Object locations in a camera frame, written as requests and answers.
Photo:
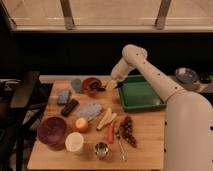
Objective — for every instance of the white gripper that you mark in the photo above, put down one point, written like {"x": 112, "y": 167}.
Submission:
{"x": 118, "y": 74}

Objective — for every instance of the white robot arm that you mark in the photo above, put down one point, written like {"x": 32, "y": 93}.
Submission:
{"x": 188, "y": 133}

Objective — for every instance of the red bowl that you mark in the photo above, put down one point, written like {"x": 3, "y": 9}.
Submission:
{"x": 85, "y": 86}

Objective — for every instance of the blue grey background bowl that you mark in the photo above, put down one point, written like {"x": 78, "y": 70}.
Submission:
{"x": 186, "y": 75}

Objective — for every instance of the purple bowl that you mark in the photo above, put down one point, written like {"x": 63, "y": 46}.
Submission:
{"x": 52, "y": 131}

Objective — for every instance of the green plastic tray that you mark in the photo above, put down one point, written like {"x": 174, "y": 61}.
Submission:
{"x": 137, "y": 95}

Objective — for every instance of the grey round lid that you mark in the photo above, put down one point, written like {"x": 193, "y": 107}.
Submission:
{"x": 77, "y": 85}

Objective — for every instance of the yellow banana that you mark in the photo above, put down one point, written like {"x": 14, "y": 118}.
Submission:
{"x": 107, "y": 118}

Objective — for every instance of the blue grey cloth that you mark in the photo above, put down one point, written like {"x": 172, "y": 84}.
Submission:
{"x": 89, "y": 111}

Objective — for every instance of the orange carrot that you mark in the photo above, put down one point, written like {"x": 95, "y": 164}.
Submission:
{"x": 110, "y": 135}

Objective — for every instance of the blue sponge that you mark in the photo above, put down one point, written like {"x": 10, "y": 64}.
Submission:
{"x": 63, "y": 97}

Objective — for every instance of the bunch of red grapes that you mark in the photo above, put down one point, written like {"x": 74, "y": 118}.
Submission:
{"x": 126, "y": 130}

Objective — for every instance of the metal spoon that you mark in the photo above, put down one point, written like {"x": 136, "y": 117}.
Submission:
{"x": 120, "y": 145}

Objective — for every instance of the red yellow apple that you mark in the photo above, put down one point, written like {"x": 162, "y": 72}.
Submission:
{"x": 81, "y": 124}

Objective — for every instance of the black rectangular block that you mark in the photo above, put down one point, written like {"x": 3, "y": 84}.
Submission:
{"x": 68, "y": 108}

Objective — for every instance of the small metal cup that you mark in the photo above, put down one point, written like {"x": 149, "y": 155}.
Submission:
{"x": 101, "y": 150}

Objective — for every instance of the white cup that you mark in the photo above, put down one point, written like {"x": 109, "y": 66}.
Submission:
{"x": 74, "y": 143}

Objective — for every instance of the dark side stand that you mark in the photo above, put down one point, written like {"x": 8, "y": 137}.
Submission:
{"x": 20, "y": 107}

